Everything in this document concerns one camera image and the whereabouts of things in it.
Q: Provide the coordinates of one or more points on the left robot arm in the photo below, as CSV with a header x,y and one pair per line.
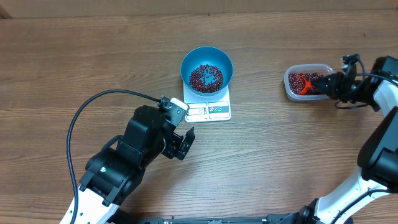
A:
x,y
116,171

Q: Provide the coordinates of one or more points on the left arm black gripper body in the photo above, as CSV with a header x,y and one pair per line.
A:
x,y
172,145

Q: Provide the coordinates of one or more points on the white kitchen scale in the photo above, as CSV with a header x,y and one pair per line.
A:
x,y
207,108

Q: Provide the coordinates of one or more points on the clear plastic container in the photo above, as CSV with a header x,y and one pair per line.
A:
x,y
306,68

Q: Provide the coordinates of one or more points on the red beans in bowl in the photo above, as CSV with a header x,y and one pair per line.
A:
x,y
206,78

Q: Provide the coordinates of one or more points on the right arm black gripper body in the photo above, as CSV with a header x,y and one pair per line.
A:
x,y
352,91

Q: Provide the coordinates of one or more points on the red measuring scoop blue handle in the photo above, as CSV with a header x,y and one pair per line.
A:
x,y
307,85

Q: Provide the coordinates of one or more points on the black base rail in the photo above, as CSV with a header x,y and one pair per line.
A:
x,y
122,217

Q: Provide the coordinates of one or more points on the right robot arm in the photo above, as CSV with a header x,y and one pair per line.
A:
x,y
376,174

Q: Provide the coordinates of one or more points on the blue bowl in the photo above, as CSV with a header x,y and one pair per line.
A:
x,y
207,55

